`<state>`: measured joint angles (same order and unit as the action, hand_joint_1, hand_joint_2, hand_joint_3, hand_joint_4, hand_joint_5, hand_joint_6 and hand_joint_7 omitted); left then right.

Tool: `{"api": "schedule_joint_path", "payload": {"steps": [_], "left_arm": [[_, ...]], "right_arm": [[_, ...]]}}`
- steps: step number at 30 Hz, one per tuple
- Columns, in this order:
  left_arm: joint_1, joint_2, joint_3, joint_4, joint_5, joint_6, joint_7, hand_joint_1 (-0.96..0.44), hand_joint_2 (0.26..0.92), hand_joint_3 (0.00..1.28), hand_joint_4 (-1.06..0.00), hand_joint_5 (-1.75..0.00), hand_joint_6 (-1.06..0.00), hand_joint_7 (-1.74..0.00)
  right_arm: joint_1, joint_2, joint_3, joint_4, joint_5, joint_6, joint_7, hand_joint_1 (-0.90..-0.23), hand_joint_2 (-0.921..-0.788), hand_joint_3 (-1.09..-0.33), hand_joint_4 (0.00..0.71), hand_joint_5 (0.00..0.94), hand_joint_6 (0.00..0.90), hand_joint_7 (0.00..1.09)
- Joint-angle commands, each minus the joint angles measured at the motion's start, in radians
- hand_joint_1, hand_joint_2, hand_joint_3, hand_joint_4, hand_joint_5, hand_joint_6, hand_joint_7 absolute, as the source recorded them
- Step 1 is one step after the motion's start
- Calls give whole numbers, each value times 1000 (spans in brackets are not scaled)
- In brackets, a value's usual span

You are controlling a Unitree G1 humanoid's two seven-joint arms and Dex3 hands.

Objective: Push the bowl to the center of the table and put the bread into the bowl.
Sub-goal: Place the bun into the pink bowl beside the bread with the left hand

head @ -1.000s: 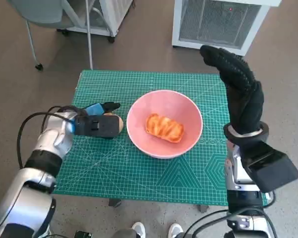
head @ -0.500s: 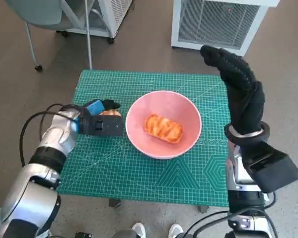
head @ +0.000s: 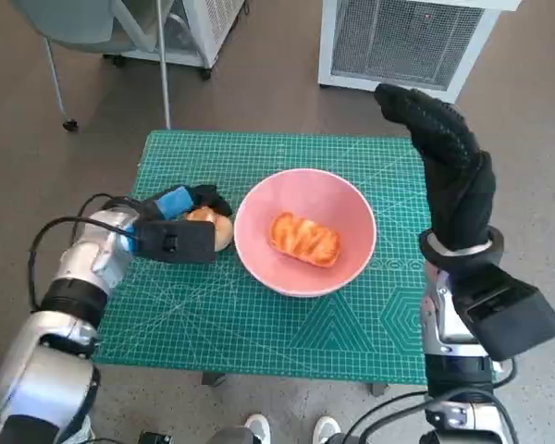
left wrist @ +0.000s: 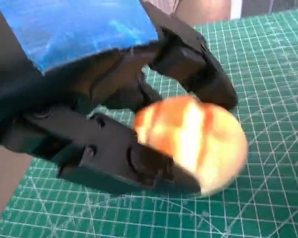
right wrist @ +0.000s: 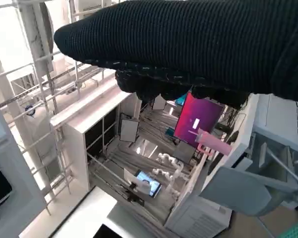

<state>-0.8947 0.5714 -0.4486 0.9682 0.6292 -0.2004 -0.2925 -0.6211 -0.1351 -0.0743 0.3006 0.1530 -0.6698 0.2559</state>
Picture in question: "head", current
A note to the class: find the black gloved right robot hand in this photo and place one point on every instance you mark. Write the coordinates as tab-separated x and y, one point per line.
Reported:
462	194

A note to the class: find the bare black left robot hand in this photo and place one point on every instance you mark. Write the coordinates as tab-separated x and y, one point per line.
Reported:
176	201

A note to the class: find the round toy bread bun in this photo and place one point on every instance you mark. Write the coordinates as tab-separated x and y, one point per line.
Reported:
223	231

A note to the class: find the pink bowl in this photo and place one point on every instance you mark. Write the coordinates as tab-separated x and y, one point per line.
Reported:
305	194

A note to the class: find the long orange toy bread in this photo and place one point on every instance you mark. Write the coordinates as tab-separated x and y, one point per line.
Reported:
305	240

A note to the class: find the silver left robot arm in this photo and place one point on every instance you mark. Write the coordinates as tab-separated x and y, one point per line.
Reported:
88	263

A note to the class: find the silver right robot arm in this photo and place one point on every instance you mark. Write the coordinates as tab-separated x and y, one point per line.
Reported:
458	370

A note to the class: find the white metal pole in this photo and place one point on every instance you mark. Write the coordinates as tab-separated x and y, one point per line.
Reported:
164	69

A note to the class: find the green cutting mat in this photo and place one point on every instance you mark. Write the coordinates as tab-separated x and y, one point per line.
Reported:
259	333

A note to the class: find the white unit with mesh grille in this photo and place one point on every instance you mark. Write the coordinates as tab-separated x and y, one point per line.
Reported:
398	46

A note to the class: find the grey chair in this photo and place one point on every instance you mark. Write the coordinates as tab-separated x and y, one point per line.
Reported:
74	23

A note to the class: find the small black box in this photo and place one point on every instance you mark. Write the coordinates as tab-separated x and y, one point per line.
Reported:
155	438

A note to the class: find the white shoe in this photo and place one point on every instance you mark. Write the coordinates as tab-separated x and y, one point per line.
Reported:
259	427
326	429

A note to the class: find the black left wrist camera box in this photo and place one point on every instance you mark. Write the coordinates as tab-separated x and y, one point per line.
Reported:
176	240

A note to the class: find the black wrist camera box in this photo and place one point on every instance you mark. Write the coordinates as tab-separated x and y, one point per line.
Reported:
522	319
176	240

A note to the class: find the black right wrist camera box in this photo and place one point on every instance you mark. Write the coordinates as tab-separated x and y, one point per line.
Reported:
522	319

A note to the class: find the black table bracket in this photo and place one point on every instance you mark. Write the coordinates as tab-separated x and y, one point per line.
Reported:
377	388
213	379

